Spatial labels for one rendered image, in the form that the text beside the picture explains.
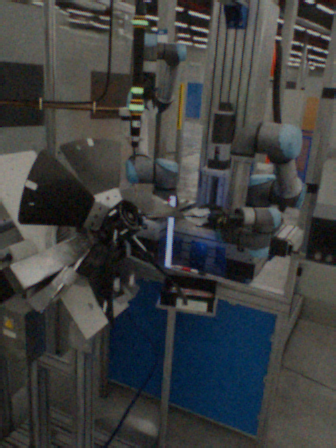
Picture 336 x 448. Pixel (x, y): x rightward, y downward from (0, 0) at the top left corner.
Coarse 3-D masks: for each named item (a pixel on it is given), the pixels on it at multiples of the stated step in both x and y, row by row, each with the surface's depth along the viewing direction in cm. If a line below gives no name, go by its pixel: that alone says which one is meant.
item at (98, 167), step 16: (64, 144) 150; (80, 144) 151; (96, 144) 153; (112, 144) 156; (80, 160) 149; (96, 160) 149; (112, 160) 151; (80, 176) 147; (96, 176) 147; (112, 176) 147; (96, 192) 144
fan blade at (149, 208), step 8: (144, 192) 173; (136, 200) 166; (144, 200) 167; (152, 200) 168; (160, 200) 171; (144, 208) 159; (152, 208) 160; (160, 208) 162; (168, 208) 166; (144, 216) 151; (152, 216) 153; (160, 216) 155; (168, 216) 158; (176, 216) 162; (184, 216) 167
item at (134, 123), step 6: (138, 0) 128; (138, 6) 127; (144, 6) 128; (138, 12) 128; (144, 12) 128; (132, 114) 137; (132, 120) 138; (138, 120) 138; (132, 126) 139; (138, 126) 139; (132, 132) 140; (138, 132) 140; (132, 144) 141
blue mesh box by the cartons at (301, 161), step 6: (306, 132) 839; (312, 132) 831; (306, 138) 716; (306, 144) 718; (300, 150) 728; (306, 150) 720; (300, 156) 730; (306, 156) 722; (270, 162) 769; (300, 162) 732; (306, 162) 724; (300, 168) 734; (306, 168) 726; (300, 174) 736; (300, 180) 738
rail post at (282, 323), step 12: (276, 336) 176; (276, 348) 177; (276, 360) 179; (276, 372) 180; (276, 384) 184; (264, 396) 186; (264, 408) 187; (264, 420) 190; (264, 432) 191; (264, 444) 192
